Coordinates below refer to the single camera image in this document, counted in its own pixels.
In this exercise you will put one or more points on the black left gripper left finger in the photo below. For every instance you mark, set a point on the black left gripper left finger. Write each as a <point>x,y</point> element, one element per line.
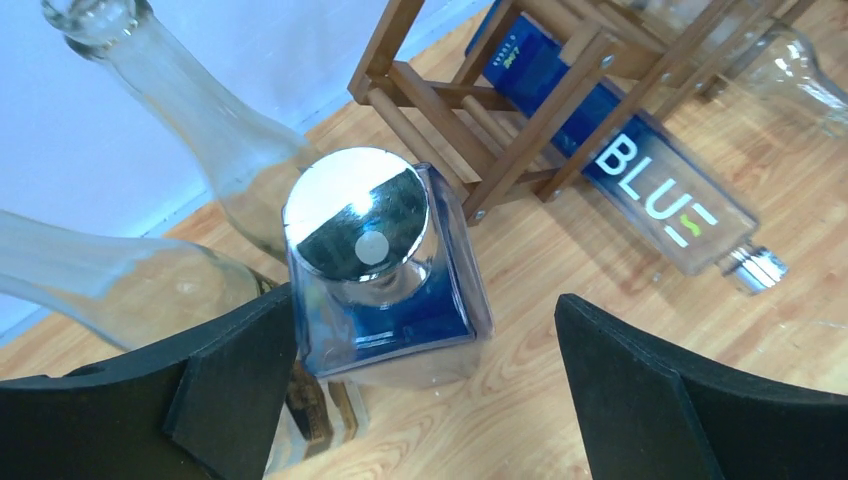
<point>201,404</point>

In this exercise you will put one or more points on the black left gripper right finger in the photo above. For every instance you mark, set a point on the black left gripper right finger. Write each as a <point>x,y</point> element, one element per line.
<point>650,409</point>

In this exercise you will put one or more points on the blue clear square bottle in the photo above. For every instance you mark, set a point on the blue clear square bottle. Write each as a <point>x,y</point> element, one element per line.
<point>387,290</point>

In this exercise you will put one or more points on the clear glass bottle gold label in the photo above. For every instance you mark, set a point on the clear glass bottle gold label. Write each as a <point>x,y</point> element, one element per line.
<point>249,161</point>

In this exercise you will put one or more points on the brown wooden wine rack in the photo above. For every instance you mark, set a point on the brown wooden wine rack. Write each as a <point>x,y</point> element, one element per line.
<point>641,98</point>

